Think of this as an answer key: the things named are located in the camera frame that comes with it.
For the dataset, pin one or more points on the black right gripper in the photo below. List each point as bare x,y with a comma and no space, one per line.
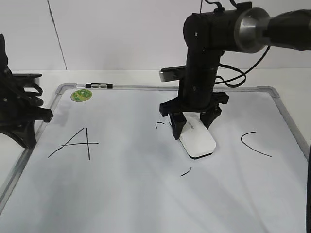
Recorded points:
195,94

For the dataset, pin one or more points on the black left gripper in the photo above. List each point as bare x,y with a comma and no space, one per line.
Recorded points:
20,106

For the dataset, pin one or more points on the white board eraser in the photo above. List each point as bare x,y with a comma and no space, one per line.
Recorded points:
195,138

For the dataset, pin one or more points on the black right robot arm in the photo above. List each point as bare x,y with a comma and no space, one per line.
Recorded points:
245,29

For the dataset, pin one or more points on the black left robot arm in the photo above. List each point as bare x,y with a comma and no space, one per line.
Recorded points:
3,52

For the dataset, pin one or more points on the round green magnet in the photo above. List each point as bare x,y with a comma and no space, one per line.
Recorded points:
81,95

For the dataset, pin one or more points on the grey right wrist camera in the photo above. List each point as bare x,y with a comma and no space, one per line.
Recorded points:
169,74

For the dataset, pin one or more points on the white board with grey frame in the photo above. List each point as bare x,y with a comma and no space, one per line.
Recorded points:
110,164

